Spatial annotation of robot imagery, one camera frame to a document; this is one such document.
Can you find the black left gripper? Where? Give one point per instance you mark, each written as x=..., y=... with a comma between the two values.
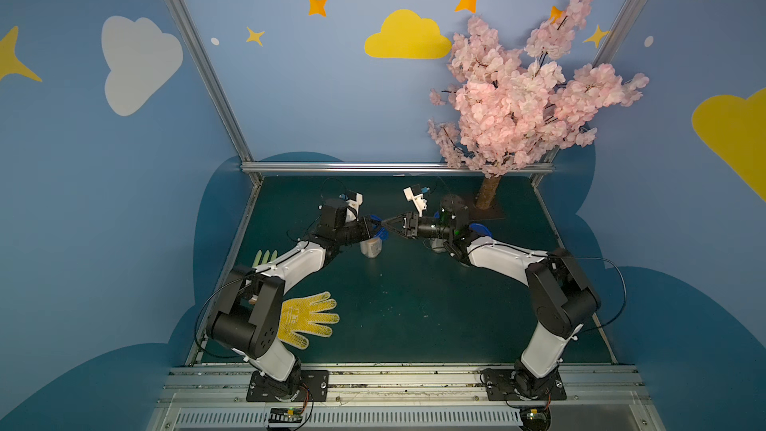
x=365, y=227

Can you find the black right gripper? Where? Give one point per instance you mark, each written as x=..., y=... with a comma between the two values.
x=410, y=224

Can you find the clear blue-lid container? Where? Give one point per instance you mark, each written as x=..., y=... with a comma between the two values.
x=481, y=230
x=436, y=245
x=373, y=246

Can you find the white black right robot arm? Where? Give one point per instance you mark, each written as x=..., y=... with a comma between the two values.
x=562, y=297

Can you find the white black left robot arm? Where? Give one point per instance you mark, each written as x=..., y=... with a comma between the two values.
x=246, y=315

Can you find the green plastic garden fork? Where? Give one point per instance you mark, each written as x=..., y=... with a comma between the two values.
x=264, y=257

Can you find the yellow white work glove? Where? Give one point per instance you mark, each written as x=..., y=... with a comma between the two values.
x=306, y=316

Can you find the pink artificial blossom tree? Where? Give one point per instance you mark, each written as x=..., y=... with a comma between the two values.
x=516, y=105

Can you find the left small circuit board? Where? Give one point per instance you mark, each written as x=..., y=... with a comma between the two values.
x=279, y=418

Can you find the small circuit board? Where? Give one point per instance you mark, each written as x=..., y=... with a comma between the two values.
x=535, y=419
x=279, y=418

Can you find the right small circuit board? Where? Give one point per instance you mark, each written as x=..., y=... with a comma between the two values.
x=535, y=419

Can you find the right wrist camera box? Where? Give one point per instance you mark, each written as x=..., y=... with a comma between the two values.
x=418, y=196

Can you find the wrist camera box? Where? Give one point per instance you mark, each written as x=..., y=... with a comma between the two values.
x=337, y=212
x=418, y=196

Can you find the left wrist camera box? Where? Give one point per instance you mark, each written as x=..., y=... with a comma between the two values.
x=337, y=212

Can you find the horizontal aluminium back rail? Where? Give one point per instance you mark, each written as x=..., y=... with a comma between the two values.
x=318, y=168

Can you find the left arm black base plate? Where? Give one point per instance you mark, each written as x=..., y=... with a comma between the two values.
x=311, y=385

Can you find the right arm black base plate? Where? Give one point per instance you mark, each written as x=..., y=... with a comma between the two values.
x=505, y=384

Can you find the front aluminium rail frame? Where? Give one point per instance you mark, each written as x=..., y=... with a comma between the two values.
x=405, y=397

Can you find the left aluminium corner post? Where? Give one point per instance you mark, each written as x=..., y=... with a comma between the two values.
x=192, y=40

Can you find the aluminium corner post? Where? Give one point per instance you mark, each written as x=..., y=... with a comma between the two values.
x=192, y=40
x=622, y=18

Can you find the right aluminium corner post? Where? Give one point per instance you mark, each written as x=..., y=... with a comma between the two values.
x=622, y=18

